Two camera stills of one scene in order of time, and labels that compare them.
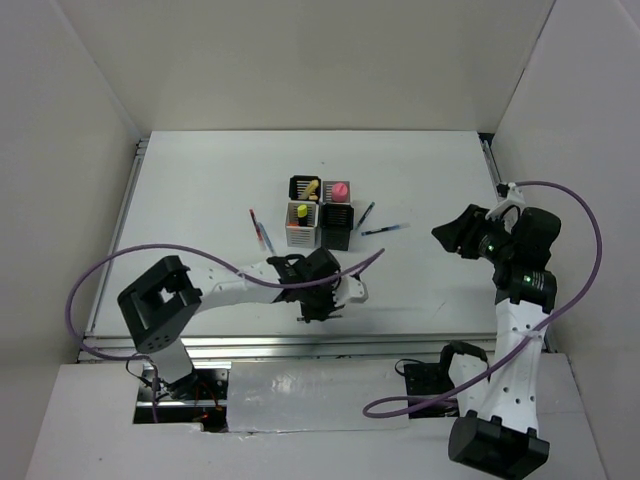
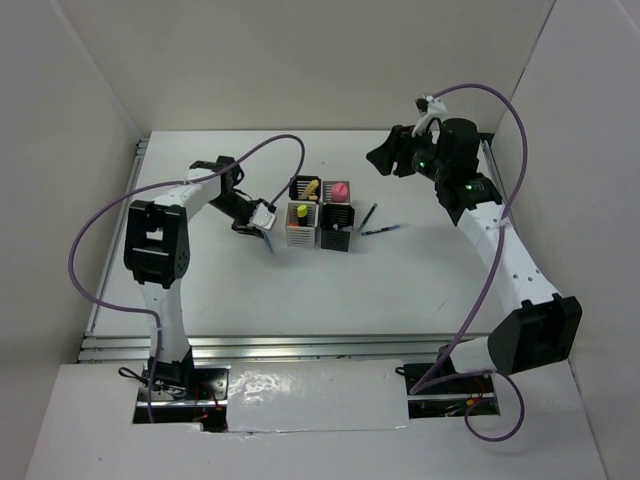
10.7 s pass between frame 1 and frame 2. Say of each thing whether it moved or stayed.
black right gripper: moved
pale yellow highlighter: stayed
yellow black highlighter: stayed
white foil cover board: stayed
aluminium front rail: stayed
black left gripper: moved
